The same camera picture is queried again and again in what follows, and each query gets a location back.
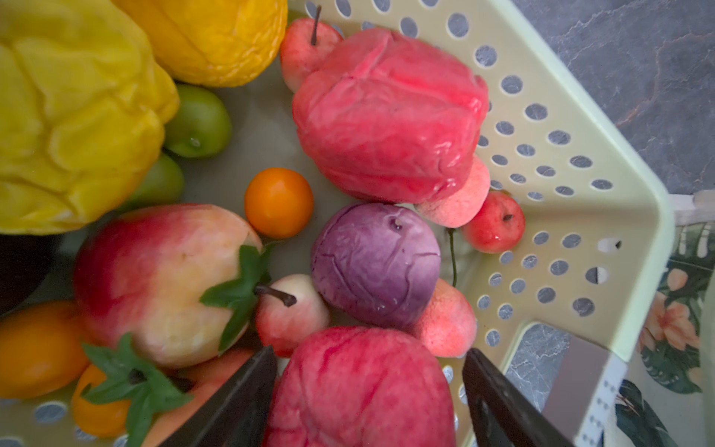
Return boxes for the purple round cabbage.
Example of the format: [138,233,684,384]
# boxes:
[311,202,441,331]

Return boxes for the small orange tangerine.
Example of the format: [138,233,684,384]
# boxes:
[244,168,315,240]

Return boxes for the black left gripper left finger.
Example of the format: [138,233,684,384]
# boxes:
[160,346,277,447]

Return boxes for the small red cherry apple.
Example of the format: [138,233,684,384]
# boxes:
[462,191,526,253]

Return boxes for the pink dragon fruit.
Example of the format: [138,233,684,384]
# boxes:
[263,326,456,446]

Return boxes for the cream canvas grocery bag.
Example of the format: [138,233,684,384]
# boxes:
[601,190,714,446]

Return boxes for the yellow bell pepper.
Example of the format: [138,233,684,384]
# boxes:
[1,1,179,235]

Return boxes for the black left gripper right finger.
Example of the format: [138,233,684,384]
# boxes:
[462,348,573,447]

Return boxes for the pink peach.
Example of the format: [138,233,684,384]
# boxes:
[415,156,491,228]

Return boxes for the green plastic fruit basket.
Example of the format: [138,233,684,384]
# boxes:
[1,1,674,446]

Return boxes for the green grape cluster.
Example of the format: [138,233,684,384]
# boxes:
[117,84,233,212]

